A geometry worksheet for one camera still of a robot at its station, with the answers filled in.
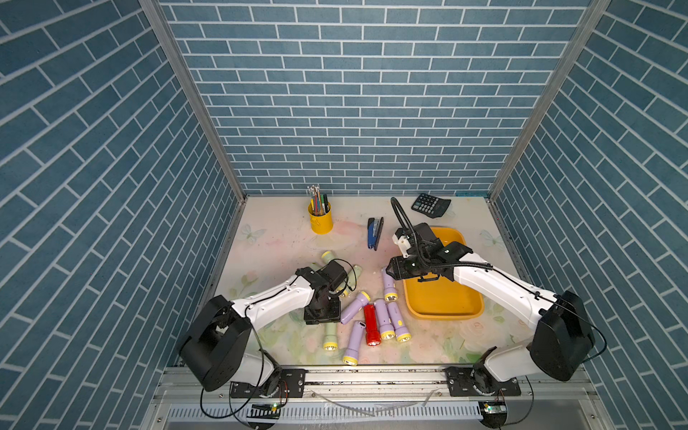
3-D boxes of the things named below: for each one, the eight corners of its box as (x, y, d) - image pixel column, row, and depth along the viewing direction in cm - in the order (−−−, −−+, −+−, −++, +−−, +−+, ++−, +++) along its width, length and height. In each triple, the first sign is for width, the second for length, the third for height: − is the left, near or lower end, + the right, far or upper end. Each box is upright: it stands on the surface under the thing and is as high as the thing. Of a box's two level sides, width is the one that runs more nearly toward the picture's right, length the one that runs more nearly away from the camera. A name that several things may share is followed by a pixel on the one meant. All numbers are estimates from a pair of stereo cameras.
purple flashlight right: (397, 343, 82) (399, 340, 80) (386, 306, 90) (387, 302, 88) (409, 341, 83) (411, 338, 80) (398, 304, 90) (399, 300, 88)
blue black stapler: (367, 250, 105) (368, 246, 102) (366, 221, 114) (367, 217, 112) (385, 250, 105) (386, 246, 102) (383, 221, 114) (383, 217, 112)
